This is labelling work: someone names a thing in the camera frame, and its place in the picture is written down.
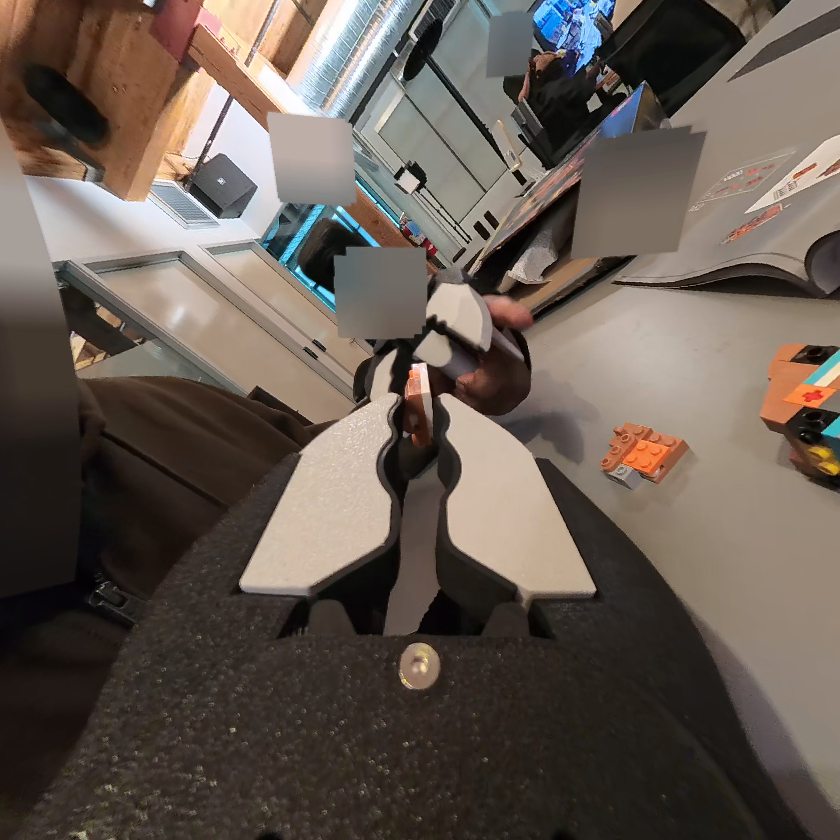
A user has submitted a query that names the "multicoloured brick model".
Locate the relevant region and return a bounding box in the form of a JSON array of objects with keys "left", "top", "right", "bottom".
[{"left": 760, "top": 343, "right": 840, "bottom": 490}]

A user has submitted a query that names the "white patterned paper bag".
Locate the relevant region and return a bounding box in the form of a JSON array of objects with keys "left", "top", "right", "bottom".
[{"left": 512, "top": 230, "right": 572, "bottom": 284}]

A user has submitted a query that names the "wooden post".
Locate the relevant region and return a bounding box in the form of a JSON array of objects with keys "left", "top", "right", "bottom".
[{"left": 341, "top": 190, "right": 437, "bottom": 270}]

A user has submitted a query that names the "orange and grey brick assembly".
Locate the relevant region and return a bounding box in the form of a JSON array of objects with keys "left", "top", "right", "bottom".
[{"left": 600, "top": 422, "right": 690, "bottom": 491}]

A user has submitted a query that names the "person's brown jacket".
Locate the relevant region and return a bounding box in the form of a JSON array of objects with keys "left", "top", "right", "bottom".
[{"left": 0, "top": 375, "right": 329, "bottom": 788}]

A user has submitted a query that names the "cardboard box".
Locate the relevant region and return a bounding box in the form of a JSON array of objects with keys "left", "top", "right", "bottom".
[{"left": 469, "top": 82, "right": 673, "bottom": 316}]

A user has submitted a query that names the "black round-base stand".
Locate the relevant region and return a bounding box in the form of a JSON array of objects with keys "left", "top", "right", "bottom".
[{"left": 403, "top": 16, "right": 444, "bottom": 80}]

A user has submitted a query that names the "light panel on stand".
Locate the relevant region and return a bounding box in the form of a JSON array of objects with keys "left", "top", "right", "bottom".
[{"left": 394, "top": 161, "right": 473, "bottom": 244}]

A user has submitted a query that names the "ribbed silver ventilation duct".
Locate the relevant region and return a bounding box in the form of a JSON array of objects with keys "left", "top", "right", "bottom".
[{"left": 289, "top": 0, "right": 434, "bottom": 119}]

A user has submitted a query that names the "wall screen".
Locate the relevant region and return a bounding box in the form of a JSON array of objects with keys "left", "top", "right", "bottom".
[{"left": 532, "top": 0, "right": 614, "bottom": 60}]

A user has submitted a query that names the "person's left hand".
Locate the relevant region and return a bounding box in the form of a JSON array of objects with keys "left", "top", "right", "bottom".
[{"left": 453, "top": 295, "right": 534, "bottom": 417}]

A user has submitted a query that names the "brick instruction booklet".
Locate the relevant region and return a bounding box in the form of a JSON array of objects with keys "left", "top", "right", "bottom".
[{"left": 613, "top": 131, "right": 840, "bottom": 299}]

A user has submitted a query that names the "white double door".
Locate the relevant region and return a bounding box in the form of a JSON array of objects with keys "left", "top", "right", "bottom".
[{"left": 56, "top": 239, "right": 368, "bottom": 401}]

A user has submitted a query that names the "white desk stand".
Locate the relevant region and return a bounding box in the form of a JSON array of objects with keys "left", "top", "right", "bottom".
[{"left": 495, "top": 118, "right": 526, "bottom": 172}]

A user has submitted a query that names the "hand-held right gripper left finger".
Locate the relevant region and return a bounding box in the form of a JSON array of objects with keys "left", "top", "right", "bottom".
[{"left": 239, "top": 392, "right": 403, "bottom": 598}]

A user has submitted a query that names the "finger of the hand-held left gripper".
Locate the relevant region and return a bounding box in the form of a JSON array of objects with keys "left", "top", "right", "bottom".
[{"left": 371, "top": 348, "right": 403, "bottom": 403}]

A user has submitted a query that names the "white wall vent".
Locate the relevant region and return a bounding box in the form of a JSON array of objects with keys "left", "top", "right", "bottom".
[{"left": 150, "top": 182, "right": 217, "bottom": 227}]

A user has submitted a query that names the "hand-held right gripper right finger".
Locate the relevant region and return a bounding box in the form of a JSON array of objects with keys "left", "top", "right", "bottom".
[{"left": 436, "top": 392, "right": 598, "bottom": 601}]

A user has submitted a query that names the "window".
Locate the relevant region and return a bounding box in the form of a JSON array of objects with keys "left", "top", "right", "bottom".
[{"left": 262, "top": 203, "right": 368, "bottom": 309}]

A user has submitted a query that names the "orange brick plate assembly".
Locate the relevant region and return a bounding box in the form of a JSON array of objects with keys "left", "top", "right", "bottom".
[{"left": 403, "top": 364, "right": 438, "bottom": 450}]

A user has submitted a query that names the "black wall speaker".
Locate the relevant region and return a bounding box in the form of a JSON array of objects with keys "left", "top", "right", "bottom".
[{"left": 190, "top": 154, "right": 257, "bottom": 219}]

